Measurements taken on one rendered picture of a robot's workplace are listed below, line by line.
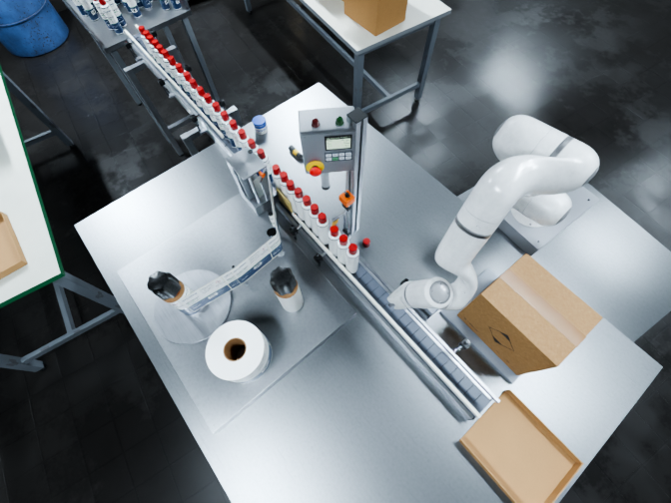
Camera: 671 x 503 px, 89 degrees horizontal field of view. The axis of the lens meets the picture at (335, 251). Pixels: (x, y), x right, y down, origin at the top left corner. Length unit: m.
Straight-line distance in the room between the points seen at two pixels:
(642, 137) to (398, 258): 2.83
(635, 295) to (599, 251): 0.22
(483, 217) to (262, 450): 1.08
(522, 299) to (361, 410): 0.68
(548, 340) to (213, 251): 1.31
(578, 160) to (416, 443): 1.02
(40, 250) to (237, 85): 2.31
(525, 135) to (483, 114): 2.60
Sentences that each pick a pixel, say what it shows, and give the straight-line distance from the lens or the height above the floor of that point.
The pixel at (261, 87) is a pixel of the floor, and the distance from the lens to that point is 3.63.
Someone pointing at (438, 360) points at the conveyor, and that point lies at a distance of 1.39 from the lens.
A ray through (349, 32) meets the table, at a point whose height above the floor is 0.78.
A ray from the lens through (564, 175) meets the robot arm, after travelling 0.86.
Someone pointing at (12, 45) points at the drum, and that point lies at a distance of 5.06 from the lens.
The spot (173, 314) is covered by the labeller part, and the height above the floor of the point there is 0.89.
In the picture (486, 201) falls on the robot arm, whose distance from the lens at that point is 0.78.
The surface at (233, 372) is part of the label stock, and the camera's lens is 1.24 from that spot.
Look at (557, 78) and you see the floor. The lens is 4.12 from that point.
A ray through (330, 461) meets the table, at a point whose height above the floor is 0.83.
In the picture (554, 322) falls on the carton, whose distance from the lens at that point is 1.31.
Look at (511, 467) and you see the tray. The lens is 1.50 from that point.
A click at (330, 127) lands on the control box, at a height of 1.47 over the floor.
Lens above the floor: 2.21
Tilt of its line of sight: 64 degrees down
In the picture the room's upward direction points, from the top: 3 degrees counter-clockwise
